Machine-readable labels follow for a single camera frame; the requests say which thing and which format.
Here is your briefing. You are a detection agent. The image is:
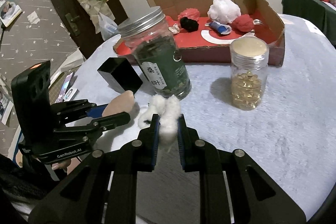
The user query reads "person's left hand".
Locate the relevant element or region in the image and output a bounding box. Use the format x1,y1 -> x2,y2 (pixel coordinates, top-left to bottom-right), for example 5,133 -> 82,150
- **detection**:
52,159 -> 71,170

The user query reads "red knitted plush toy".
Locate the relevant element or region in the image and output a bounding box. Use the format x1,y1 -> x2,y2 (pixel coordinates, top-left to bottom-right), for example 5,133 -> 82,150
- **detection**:
231,14 -> 255,32

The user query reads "beige round powder puff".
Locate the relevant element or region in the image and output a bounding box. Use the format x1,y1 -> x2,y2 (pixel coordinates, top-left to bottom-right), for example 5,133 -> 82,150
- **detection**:
102,90 -> 135,117

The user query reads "black fluffy scrunchie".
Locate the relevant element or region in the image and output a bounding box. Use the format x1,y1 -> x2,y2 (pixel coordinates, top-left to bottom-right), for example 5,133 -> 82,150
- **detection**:
179,16 -> 199,32

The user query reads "beige scrunchie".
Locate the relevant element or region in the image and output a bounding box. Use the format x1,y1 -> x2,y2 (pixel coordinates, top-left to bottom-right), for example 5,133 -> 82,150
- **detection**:
169,23 -> 180,35

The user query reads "white fluffy scrunchie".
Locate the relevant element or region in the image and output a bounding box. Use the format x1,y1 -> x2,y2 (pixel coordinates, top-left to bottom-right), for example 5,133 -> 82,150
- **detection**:
138,94 -> 181,146

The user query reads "jar of golden capsules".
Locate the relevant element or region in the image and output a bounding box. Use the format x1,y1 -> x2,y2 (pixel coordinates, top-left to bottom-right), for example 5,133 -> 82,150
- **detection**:
230,36 -> 269,111

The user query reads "green tea jar metal lid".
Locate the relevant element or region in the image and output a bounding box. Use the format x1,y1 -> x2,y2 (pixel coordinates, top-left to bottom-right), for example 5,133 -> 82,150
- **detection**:
118,6 -> 191,100

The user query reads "red mesh bath pouf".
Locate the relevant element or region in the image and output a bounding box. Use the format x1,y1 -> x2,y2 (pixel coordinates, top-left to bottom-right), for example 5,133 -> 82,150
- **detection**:
178,8 -> 200,21

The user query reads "smartphone on table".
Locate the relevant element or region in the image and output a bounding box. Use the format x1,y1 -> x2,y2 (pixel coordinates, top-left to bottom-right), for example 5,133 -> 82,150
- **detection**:
55,72 -> 74,103

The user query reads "white mesh bath pouf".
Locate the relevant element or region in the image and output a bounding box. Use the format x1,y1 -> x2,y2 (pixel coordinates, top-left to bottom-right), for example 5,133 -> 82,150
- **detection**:
207,0 -> 242,24

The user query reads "clear plastic bag on door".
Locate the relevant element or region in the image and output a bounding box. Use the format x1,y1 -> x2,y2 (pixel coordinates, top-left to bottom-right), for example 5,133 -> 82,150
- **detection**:
98,13 -> 119,41

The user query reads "dark green covered table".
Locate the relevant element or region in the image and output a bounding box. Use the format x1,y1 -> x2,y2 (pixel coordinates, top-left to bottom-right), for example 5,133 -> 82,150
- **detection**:
281,0 -> 335,47

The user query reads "cardboard box red interior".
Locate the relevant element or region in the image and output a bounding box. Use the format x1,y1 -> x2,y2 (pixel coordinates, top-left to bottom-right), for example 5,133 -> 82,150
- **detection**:
113,0 -> 286,67

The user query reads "black square cup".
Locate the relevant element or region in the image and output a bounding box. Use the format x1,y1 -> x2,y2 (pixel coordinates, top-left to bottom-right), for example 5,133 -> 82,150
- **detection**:
97,57 -> 143,94

